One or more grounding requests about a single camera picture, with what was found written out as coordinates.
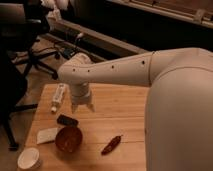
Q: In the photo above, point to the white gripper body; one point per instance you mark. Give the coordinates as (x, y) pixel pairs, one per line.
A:
(80, 94)

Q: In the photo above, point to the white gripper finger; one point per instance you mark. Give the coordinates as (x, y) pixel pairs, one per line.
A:
(91, 107)
(74, 108)

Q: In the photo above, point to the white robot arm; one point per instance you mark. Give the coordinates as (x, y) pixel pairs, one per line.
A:
(179, 105)

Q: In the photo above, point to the black rectangular device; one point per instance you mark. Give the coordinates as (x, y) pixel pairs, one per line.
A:
(67, 121)

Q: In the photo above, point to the white plastic bottle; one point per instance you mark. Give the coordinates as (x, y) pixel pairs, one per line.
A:
(58, 97)

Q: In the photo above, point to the red chili pepper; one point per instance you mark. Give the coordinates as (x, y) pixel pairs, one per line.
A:
(111, 145)

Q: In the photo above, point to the power strip on floor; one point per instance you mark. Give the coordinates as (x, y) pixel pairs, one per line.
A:
(70, 52)

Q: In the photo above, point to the dark chair at left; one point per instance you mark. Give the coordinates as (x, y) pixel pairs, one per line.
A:
(13, 86)

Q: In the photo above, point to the white paper cup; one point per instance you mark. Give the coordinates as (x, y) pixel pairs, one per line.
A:
(29, 159)

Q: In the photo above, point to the black office chair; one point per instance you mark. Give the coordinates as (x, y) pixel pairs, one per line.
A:
(21, 22)

